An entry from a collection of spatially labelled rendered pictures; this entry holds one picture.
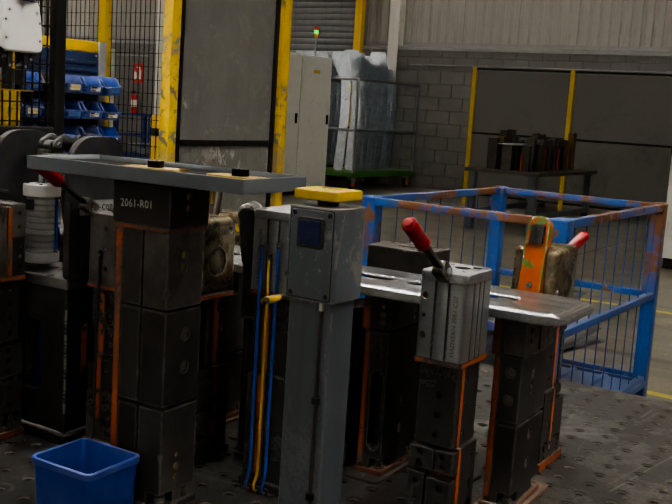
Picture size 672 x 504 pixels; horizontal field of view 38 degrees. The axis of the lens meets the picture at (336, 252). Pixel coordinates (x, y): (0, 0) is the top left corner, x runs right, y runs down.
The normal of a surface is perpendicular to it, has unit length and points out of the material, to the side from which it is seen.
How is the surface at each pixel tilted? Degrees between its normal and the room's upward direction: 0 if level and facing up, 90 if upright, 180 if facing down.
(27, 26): 90
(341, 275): 90
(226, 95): 92
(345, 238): 90
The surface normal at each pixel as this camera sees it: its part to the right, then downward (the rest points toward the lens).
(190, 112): 0.84, 0.15
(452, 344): -0.52, 0.09
